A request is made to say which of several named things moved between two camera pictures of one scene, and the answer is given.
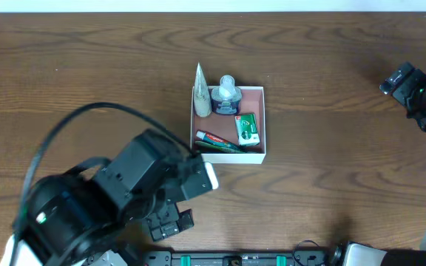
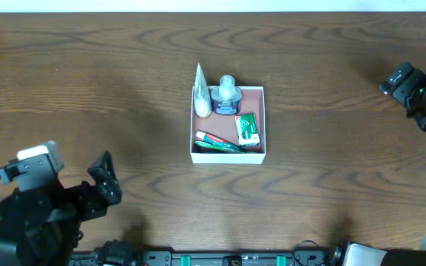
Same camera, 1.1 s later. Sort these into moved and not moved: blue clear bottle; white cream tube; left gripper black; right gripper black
Moved: left gripper black
Not moved: right gripper black; white cream tube; blue clear bottle
